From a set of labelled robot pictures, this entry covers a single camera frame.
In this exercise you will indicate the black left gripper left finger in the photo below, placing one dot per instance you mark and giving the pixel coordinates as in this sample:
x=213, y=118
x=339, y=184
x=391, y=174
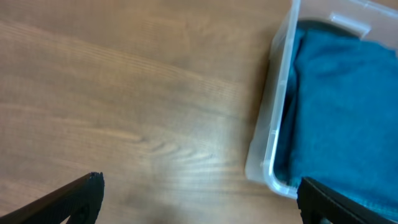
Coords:
x=77, y=202

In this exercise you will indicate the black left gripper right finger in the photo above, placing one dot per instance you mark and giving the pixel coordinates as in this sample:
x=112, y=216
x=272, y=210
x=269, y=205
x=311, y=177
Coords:
x=317, y=203

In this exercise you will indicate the blue denim cloth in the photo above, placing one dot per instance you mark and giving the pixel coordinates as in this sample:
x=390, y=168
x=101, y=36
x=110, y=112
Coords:
x=339, y=124

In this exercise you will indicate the black cloth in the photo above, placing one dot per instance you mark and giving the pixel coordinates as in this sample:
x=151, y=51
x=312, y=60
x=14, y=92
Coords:
x=302, y=27

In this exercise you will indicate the clear plastic storage bin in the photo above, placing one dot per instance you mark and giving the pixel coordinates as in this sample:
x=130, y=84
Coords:
x=364, y=19

